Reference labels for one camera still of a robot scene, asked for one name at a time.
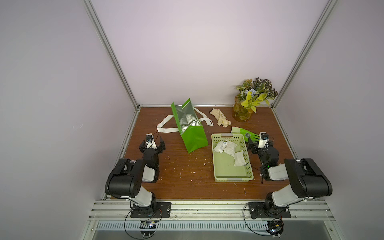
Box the white ice pack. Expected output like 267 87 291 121
214 141 237 156
234 151 247 167

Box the green insulated delivery bag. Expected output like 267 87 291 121
157 99 214 153

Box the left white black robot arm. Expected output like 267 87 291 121
105 134 166 213

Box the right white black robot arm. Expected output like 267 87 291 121
248 132 333 219

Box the green black work glove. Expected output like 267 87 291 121
231 127 260 142

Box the light green plastic basket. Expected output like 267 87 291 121
211 134 254 183

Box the beige rubber glove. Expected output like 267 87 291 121
210 109 232 128

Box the potted artificial plant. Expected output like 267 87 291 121
233 78 278 122

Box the left controller board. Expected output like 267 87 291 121
139 221 158 239

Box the controller board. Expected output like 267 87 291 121
139 221 158 239
267 218 285 238

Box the right controller board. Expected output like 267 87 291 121
267 218 285 238

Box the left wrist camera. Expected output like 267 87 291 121
146 134 157 149

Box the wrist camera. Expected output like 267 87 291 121
258 132 269 149
146 134 157 149

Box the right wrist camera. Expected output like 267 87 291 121
258 132 269 149

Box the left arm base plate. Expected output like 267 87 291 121
130 202 172 219

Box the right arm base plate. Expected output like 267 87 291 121
248 202 292 220

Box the aluminium front rail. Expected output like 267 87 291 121
88 200 335 221

